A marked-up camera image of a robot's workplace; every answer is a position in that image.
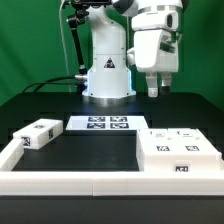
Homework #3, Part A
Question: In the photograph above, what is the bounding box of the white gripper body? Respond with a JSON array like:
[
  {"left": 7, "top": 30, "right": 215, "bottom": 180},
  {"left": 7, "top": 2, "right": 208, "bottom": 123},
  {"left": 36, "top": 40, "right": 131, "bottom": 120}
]
[{"left": 127, "top": 9, "right": 182, "bottom": 73}]

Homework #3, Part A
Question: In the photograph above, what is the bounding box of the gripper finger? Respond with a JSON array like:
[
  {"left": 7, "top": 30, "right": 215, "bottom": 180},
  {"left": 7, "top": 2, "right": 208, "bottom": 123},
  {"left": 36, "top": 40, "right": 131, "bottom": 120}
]
[
  {"left": 146, "top": 72, "right": 158, "bottom": 97},
  {"left": 160, "top": 72, "right": 172, "bottom": 95}
]

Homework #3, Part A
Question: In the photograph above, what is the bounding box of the white cabinet door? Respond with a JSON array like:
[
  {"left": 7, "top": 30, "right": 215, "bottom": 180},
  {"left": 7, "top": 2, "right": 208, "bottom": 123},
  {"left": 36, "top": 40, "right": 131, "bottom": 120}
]
[
  {"left": 136, "top": 129, "right": 174, "bottom": 157},
  {"left": 168, "top": 128, "right": 217, "bottom": 155}
]

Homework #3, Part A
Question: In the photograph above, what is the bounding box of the white cabinet body box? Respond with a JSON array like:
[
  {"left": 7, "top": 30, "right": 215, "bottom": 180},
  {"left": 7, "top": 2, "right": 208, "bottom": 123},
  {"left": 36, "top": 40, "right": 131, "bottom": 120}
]
[{"left": 135, "top": 128, "right": 223, "bottom": 173}]

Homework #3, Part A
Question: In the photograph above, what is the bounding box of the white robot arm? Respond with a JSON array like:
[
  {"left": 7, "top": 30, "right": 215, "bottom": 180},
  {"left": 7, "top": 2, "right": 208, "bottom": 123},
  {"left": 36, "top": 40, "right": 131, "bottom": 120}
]
[{"left": 82, "top": 0, "right": 189, "bottom": 104}]

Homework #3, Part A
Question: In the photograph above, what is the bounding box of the white cabinet top block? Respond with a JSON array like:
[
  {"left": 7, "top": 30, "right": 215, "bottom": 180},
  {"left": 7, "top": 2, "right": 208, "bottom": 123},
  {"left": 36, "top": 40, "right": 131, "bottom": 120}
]
[{"left": 13, "top": 118, "right": 63, "bottom": 150}]

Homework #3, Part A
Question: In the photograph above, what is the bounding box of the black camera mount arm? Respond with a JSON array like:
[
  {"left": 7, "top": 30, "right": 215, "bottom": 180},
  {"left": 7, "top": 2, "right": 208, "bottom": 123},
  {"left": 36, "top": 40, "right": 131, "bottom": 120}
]
[{"left": 67, "top": 0, "right": 112, "bottom": 74}]

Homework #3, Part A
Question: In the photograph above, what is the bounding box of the black cable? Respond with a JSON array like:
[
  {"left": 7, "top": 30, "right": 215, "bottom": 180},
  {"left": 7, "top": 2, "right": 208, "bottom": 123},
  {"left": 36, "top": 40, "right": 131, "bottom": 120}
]
[{"left": 21, "top": 75, "right": 88, "bottom": 94}]

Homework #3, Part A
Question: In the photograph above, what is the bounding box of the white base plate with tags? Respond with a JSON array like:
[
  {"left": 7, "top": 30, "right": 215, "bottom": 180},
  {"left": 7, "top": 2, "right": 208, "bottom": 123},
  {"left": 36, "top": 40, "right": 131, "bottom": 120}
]
[{"left": 66, "top": 116, "right": 148, "bottom": 131}]

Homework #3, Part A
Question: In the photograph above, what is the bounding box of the white cable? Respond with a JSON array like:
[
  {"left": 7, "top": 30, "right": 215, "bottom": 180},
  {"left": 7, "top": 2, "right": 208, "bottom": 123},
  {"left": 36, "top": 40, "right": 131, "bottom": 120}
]
[{"left": 58, "top": 0, "right": 73, "bottom": 94}]

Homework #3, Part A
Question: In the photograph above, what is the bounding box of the white U-shaped fence frame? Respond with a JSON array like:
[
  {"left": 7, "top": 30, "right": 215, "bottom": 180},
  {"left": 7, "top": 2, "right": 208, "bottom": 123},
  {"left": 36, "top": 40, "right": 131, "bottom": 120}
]
[{"left": 0, "top": 139, "right": 224, "bottom": 196}]

